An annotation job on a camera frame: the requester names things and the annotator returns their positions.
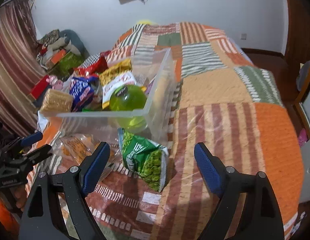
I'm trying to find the red striped curtain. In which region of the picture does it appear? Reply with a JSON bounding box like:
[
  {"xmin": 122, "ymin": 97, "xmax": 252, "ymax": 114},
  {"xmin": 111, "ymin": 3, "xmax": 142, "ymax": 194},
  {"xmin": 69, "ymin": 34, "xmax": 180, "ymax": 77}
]
[{"xmin": 0, "ymin": 0, "xmax": 45, "ymax": 136}]

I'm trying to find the green jelly ball bottle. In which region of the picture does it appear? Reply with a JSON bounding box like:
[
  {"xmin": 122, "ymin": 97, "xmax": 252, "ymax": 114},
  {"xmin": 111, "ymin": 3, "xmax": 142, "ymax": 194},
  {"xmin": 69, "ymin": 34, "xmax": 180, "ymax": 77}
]
[{"xmin": 109, "ymin": 85, "xmax": 147, "ymax": 131}]

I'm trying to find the pink rabbit toy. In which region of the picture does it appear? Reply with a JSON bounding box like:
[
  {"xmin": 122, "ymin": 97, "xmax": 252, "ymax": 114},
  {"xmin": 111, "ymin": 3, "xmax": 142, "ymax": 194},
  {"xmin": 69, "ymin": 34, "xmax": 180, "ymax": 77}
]
[{"xmin": 46, "ymin": 75, "xmax": 63, "ymax": 90}]

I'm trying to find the yellow white Kaka snack bag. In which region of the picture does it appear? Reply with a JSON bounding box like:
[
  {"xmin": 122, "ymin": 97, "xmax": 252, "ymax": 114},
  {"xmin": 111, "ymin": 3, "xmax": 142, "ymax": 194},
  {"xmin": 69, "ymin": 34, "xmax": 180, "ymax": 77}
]
[{"xmin": 99, "ymin": 58, "xmax": 146, "ymax": 109}]

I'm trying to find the person's left hand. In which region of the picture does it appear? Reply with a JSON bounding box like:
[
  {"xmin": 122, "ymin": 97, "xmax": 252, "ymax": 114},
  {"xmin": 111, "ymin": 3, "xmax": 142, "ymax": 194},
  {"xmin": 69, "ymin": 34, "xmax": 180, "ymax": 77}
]
[{"xmin": 11, "ymin": 185, "xmax": 27, "ymax": 211}]

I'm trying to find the red gift box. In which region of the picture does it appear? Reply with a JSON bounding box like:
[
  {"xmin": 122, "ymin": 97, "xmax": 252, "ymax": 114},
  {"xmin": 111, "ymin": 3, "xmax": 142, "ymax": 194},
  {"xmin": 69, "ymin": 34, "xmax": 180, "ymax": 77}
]
[{"xmin": 28, "ymin": 75, "xmax": 49, "ymax": 101}]

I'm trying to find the white appliance with stickers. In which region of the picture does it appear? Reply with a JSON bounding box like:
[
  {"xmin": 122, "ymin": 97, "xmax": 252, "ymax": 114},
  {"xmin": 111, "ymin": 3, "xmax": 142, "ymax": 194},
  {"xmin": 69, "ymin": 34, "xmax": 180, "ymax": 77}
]
[{"xmin": 299, "ymin": 140, "xmax": 310, "ymax": 203}]

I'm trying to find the wooden door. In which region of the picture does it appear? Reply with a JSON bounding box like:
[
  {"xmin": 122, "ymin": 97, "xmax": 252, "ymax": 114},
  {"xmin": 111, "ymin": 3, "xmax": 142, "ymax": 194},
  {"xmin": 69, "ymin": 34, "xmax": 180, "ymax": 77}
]
[{"xmin": 284, "ymin": 0, "xmax": 310, "ymax": 72}]

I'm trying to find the green pea snack bag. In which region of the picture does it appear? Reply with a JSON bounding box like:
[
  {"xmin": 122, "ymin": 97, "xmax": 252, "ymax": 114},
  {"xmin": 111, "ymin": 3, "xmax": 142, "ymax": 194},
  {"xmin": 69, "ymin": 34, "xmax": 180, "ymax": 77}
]
[{"xmin": 118, "ymin": 128, "xmax": 169, "ymax": 192}]

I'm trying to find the checkered patchwork sheet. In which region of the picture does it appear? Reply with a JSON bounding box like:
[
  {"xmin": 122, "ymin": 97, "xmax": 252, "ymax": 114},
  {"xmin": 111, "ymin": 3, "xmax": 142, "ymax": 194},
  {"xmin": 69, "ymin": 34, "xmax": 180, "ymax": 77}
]
[{"xmin": 79, "ymin": 50, "xmax": 111, "ymax": 68}]

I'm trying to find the yellow headboard arch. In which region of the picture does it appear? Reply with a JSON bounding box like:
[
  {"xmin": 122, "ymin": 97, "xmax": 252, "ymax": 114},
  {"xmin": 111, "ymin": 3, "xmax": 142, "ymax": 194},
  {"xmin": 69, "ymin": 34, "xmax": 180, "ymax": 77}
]
[{"xmin": 137, "ymin": 19, "xmax": 157, "ymax": 25}]

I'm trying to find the striped patchwork bed quilt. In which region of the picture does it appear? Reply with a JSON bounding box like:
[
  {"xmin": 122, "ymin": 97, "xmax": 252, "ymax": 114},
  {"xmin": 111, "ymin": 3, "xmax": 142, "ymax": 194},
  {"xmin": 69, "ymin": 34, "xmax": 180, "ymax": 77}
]
[{"xmin": 25, "ymin": 22, "xmax": 304, "ymax": 240}]

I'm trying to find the red cartoon snack bag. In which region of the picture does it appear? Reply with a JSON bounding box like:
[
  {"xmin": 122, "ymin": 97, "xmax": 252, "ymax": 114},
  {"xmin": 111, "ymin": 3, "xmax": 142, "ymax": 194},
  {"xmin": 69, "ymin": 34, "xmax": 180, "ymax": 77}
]
[{"xmin": 74, "ymin": 60, "xmax": 108, "ymax": 76}]

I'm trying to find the blue snack bag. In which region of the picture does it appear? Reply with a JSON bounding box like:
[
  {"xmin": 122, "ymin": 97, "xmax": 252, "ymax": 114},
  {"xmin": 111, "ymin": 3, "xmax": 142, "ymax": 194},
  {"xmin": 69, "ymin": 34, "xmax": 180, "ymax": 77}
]
[{"xmin": 69, "ymin": 75, "xmax": 99, "ymax": 112}]

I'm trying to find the orange box on pile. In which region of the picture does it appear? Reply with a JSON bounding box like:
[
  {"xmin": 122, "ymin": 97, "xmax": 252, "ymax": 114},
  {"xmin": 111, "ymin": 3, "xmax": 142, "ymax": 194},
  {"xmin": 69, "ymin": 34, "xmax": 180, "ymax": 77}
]
[{"xmin": 45, "ymin": 49, "xmax": 66, "ymax": 69}]

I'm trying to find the green cardboard box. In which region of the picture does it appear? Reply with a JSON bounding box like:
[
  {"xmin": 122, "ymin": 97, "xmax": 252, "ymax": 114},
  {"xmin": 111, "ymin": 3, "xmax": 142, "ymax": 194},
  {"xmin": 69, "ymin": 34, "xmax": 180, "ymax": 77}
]
[{"xmin": 49, "ymin": 51, "xmax": 84, "ymax": 79}]

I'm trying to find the clear plastic storage bin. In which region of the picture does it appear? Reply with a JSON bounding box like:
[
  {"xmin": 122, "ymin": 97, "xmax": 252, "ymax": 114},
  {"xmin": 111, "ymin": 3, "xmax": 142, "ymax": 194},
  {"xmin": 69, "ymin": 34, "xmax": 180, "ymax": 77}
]
[{"xmin": 38, "ymin": 48, "xmax": 177, "ymax": 145}]

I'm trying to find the brown wafer cracker pack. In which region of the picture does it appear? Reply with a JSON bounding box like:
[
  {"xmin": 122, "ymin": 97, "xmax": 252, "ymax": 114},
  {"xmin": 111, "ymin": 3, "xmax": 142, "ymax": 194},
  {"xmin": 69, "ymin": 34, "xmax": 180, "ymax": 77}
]
[{"xmin": 40, "ymin": 88, "xmax": 73, "ymax": 113}]

